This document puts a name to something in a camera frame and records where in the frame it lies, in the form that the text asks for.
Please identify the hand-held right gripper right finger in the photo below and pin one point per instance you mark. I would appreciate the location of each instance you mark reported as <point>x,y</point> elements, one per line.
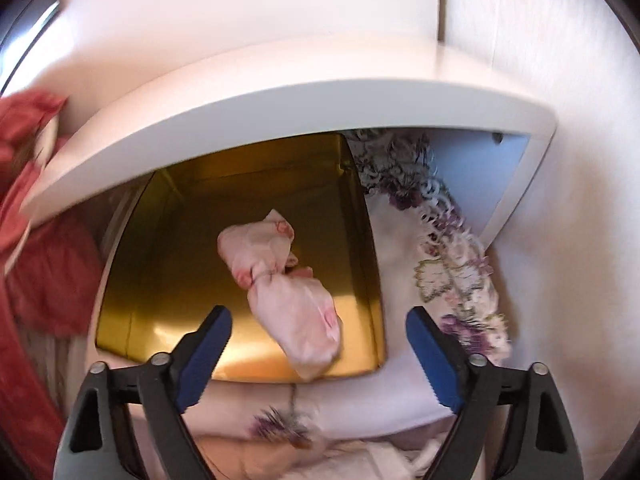
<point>435,360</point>

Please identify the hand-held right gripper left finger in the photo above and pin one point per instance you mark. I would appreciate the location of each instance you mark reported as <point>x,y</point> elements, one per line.
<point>205,355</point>

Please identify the gold-lined brown storage box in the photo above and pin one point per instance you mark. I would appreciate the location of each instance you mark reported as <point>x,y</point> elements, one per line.
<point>175,260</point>

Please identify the pink floral cloth bundle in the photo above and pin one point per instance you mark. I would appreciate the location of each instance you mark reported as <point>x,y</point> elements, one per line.
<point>295,310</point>

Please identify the white purple-floral folded blanket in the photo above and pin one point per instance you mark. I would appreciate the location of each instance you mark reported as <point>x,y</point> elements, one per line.
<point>400,260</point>

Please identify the red fleece robe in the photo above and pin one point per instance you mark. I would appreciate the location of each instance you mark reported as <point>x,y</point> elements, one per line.
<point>40,270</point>

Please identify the white bedside cabinet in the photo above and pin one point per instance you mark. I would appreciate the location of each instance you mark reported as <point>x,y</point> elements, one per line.
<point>250,85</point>

